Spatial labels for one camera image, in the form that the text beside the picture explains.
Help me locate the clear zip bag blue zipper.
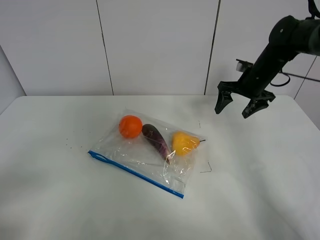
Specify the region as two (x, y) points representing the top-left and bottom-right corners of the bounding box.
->
(88, 109), (207, 199)

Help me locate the purple eggplant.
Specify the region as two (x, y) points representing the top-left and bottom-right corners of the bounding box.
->
(141, 124), (172, 164)

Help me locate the orange fruit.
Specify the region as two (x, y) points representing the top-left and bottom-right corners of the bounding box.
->
(118, 115), (143, 139)

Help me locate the yellow pear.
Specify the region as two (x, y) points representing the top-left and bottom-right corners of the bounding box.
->
(171, 131), (206, 156)

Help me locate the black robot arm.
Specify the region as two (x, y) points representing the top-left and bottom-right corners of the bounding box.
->
(214, 0), (320, 119)

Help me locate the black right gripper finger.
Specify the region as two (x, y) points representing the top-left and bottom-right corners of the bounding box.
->
(242, 99), (269, 119)

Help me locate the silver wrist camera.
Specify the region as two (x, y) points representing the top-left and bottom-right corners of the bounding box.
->
(236, 59), (253, 73)

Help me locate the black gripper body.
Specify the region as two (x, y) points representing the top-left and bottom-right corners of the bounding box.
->
(217, 81), (276, 102)

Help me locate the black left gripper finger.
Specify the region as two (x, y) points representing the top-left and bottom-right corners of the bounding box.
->
(214, 90), (233, 115)

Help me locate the black cable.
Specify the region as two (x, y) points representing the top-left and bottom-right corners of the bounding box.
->
(269, 71), (320, 88)

